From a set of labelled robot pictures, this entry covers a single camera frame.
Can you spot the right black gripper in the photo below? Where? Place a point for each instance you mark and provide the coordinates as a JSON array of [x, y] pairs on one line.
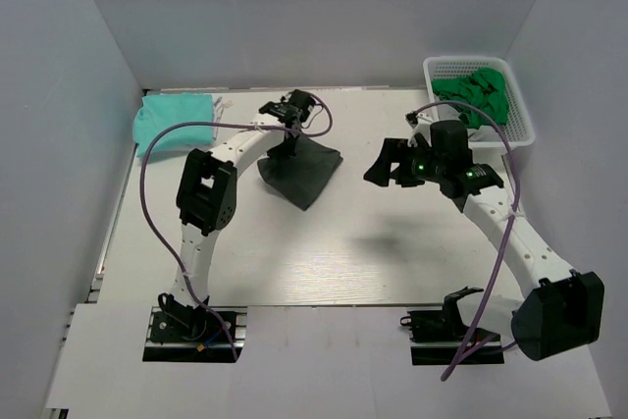
[[379, 173]]

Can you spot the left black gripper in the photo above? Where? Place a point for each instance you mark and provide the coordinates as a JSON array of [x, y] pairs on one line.
[[287, 151]]

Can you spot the dark grey t shirt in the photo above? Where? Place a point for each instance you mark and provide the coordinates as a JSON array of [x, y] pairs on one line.
[[300, 179]]

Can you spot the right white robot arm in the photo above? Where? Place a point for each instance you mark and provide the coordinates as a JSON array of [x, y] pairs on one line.
[[561, 308]]

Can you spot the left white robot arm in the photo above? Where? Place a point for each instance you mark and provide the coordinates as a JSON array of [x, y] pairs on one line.
[[207, 194]]

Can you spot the grey t shirt in basket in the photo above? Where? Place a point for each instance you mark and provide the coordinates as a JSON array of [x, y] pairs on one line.
[[481, 134]]

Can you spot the green t shirt in basket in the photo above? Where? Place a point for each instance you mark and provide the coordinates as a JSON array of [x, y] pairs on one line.
[[484, 89]]

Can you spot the folded teal t shirt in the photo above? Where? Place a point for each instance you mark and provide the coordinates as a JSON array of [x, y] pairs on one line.
[[167, 124]]

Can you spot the white plastic basket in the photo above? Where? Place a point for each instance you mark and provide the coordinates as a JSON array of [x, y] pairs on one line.
[[518, 130]]

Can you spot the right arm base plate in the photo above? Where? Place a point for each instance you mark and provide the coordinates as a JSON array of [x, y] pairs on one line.
[[432, 343]]

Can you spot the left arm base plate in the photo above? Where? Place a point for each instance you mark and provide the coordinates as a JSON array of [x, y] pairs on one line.
[[168, 341]]

